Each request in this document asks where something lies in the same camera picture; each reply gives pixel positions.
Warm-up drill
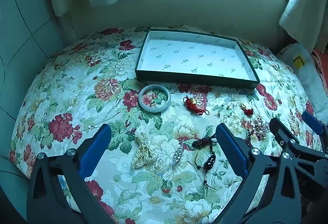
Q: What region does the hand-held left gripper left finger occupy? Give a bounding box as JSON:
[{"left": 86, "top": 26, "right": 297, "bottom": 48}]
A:
[{"left": 26, "top": 123, "right": 116, "bottom": 224}]

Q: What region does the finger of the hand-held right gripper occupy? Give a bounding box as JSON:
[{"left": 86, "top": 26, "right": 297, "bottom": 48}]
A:
[
  {"left": 302, "top": 111, "right": 328, "bottom": 153},
  {"left": 269, "top": 118, "right": 321, "bottom": 161}
]

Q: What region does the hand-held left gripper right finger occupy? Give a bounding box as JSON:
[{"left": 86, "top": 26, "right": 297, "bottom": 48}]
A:
[{"left": 213, "top": 123, "right": 303, "bottom": 224}]

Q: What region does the pearl flower brooch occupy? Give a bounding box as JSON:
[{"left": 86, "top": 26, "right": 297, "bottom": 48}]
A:
[{"left": 252, "top": 118, "right": 271, "bottom": 141}]

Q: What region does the dark red bead bracelet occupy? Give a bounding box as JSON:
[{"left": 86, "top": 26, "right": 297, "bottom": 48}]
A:
[{"left": 246, "top": 129, "right": 257, "bottom": 149}]

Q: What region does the black cord pendant necklace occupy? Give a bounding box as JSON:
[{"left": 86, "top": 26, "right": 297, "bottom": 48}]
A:
[{"left": 188, "top": 133, "right": 218, "bottom": 191}]

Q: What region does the small red knot charm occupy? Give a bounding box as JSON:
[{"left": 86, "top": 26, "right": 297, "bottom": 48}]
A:
[{"left": 239, "top": 103, "right": 255, "bottom": 117}]

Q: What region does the pearl bow hair clip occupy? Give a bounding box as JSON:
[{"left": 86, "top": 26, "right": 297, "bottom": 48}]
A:
[{"left": 131, "top": 132, "right": 157, "bottom": 170}]

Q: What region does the rhinestone hair clip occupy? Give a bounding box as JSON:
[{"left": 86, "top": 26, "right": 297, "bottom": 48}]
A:
[{"left": 172, "top": 143, "right": 185, "bottom": 167}]

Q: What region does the green box with white lining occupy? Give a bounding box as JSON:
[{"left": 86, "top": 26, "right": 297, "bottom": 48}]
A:
[{"left": 135, "top": 30, "right": 260, "bottom": 90}]

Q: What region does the floral bedspread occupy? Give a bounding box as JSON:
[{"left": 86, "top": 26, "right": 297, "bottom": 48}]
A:
[{"left": 9, "top": 24, "right": 326, "bottom": 224}]

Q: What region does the white plastic bag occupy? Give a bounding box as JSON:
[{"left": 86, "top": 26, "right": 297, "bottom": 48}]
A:
[{"left": 278, "top": 43, "right": 328, "bottom": 117}]

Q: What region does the red knot charm with coin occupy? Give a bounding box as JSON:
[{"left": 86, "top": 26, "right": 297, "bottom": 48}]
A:
[{"left": 183, "top": 95, "right": 210, "bottom": 116}]

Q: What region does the red knitted cloth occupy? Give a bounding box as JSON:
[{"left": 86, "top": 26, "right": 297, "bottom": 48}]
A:
[{"left": 311, "top": 48, "right": 328, "bottom": 76}]

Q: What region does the white jade bangle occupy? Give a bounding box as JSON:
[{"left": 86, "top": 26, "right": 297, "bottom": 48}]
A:
[{"left": 138, "top": 85, "right": 172, "bottom": 113}]

